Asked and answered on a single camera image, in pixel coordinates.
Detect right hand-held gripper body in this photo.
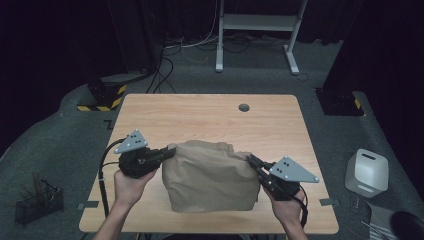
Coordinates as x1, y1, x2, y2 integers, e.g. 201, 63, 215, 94
259, 155, 321, 202

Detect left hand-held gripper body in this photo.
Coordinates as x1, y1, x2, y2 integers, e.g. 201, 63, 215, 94
113, 128, 162, 180

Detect beige shorts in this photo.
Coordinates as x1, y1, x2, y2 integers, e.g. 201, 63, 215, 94
161, 139, 261, 214

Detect person's left hand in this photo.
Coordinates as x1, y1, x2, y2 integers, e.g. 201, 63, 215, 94
113, 167, 158, 210

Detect person's right hand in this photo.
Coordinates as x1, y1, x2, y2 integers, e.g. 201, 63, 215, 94
262, 185, 307, 227

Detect grey tape strip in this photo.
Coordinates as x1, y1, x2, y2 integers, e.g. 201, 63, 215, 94
76, 200, 100, 211
318, 197, 341, 207

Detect black yellow striped stand base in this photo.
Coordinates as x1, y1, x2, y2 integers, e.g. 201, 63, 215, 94
76, 75, 129, 113

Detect white box appliance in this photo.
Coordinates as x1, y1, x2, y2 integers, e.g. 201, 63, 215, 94
344, 148, 390, 199

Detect black stand base yellow mark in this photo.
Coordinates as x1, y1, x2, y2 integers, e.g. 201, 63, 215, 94
314, 87, 365, 117

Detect grey striped sheet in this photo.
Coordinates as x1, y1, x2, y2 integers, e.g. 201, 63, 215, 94
365, 201, 401, 240

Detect black round object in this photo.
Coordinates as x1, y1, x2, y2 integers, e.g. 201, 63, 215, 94
389, 210, 424, 240

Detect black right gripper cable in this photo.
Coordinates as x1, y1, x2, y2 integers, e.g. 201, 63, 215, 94
292, 184, 310, 230

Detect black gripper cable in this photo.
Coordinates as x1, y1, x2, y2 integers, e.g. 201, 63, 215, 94
98, 137, 128, 220
292, 184, 310, 230

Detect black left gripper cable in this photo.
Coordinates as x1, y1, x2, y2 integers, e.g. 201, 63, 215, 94
98, 137, 128, 220

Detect black floor cables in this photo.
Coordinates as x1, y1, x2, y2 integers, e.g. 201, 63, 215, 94
145, 45, 178, 95

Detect black wire basket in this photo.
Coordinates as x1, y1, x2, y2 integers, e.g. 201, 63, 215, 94
14, 179, 65, 228

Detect white floor cable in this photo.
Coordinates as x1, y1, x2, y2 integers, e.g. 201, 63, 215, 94
164, 0, 222, 65

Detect white metal stand frame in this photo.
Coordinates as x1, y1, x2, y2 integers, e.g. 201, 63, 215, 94
214, 0, 309, 76

